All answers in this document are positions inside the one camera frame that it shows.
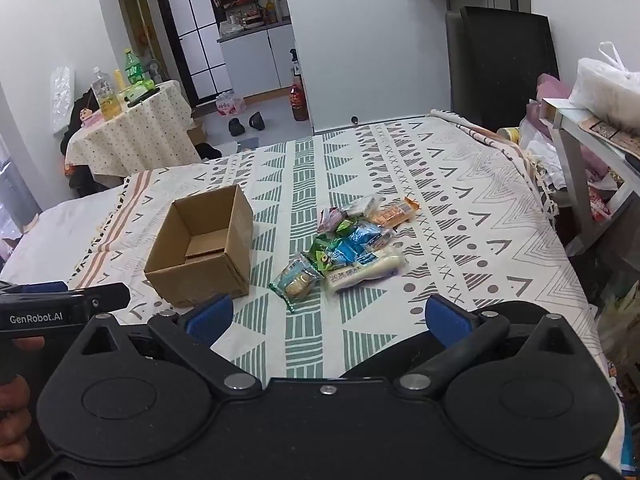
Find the bubble wrap sheet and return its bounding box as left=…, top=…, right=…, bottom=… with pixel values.
left=50, top=67, right=76, bottom=133

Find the orange snack packet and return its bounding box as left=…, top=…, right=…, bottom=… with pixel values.
left=367, top=197, right=421, bottom=228

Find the red oil bottle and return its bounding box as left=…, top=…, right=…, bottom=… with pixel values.
left=290, top=85, right=310, bottom=122

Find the white long snack packet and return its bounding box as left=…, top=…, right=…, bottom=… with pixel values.
left=325, top=247, right=406, bottom=297

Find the clear bottle yellow drink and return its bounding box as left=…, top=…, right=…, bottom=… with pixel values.
left=91, top=66, right=122, bottom=121

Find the dark cloth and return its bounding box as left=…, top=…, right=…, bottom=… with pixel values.
left=64, top=162, right=125, bottom=198

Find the white bed sheet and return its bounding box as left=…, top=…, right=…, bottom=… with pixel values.
left=0, top=185, right=128, bottom=293

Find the patterned blanket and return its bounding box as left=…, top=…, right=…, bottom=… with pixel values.
left=67, top=109, right=628, bottom=478

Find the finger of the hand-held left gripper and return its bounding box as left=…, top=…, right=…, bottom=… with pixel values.
left=67, top=282, right=132, bottom=313
left=0, top=281, right=68, bottom=295

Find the green white packet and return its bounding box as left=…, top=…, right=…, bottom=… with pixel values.
left=122, top=80, right=161, bottom=106

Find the white kitchen cabinet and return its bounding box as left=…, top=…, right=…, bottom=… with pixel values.
left=217, top=22, right=297, bottom=101

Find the white plastic bag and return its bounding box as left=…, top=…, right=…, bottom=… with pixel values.
left=570, top=41, right=640, bottom=133

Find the black chair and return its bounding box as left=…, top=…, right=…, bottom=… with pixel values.
left=445, top=6, right=560, bottom=131

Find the person's left hand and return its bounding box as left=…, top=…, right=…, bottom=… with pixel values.
left=0, top=337, right=46, bottom=453

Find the cluttered kitchen shelf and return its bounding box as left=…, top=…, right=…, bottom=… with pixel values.
left=207, top=0, right=292, bottom=36

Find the mauve cloth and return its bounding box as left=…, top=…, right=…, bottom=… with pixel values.
left=520, top=74, right=571, bottom=131

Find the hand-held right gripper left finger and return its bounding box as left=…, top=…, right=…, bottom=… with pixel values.
left=70, top=294, right=263, bottom=396

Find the pink bottle pack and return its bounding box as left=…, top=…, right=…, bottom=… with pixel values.
left=216, top=92, right=247, bottom=117

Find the wooden door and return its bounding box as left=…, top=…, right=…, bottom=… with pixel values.
left=112, top=0, right=162, bottom=81

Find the window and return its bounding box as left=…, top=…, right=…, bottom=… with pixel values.
left=0, top=135, right=41, bottom=241

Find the light blue snack packet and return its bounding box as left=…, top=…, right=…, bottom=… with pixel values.
left=332, top=242, right=377, bottom=269

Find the cardboard box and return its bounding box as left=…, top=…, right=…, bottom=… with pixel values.
left=144, top=184, right=255, bottom=308

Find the black-framed sliding door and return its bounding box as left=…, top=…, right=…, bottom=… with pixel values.
left=151, top=0, right=236, bottom=106

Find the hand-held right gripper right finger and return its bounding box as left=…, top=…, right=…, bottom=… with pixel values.
left=395, top=294, right=581, bottom=397

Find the green soda bottle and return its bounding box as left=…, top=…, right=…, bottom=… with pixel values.
left=123, top=48, right=146, bottom=86

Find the clear white snack packet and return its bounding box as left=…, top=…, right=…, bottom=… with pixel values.
left=345, top=194, right=383, bottom=218

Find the grey side table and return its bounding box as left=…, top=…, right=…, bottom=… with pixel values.
left=542, top=97, right=640, bottom=256

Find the clear biscuit packet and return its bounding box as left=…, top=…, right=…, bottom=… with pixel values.
left=268, top=255, right=325, bottom=314

